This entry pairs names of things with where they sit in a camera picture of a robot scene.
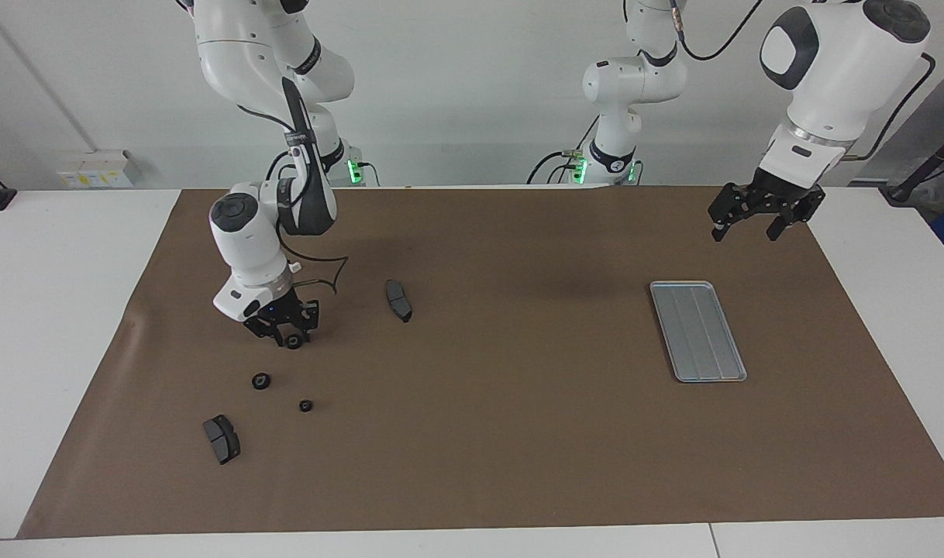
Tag dark grey brake pad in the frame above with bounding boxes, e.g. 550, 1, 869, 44
384, 279, 413, 323
202, 414, 242, 466

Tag brown table mat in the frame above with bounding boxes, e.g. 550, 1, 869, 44
16, 186, 944, 539

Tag silver ribbed metal tray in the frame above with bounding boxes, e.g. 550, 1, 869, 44
649, 280, 749, 384

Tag white wall socket box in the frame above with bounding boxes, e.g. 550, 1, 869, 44
57, 150, 142, 190

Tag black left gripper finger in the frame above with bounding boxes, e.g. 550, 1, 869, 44
708, 184, 756, 243
765, 194, 827, 241

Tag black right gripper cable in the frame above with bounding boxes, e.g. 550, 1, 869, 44
239, 101, 350, 297

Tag black pole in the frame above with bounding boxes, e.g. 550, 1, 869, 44
879, 128, 944, 206

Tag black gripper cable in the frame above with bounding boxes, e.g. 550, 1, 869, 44
239, 101, 350, 297
670, 0, 938, 160

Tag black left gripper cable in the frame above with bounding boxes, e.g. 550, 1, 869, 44
670, 0, 938, 160

